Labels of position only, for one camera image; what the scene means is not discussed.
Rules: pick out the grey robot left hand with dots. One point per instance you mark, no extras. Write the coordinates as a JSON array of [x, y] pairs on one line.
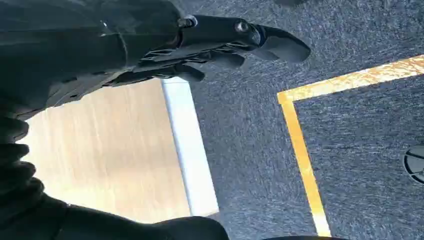
[[82, 39]]

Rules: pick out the pale wooden desk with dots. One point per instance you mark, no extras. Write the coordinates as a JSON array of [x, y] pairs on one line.
[[109, 149]]

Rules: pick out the ribbed grey left arm sleeve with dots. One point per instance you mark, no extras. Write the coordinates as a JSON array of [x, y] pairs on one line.
[[15, 165]]

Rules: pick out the yellow floor tape strip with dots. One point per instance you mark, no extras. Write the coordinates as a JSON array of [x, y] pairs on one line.
[[357, 78], [303, 159]]

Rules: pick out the black round floor disc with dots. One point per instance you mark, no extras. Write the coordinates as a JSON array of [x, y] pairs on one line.
[[415, 164]]

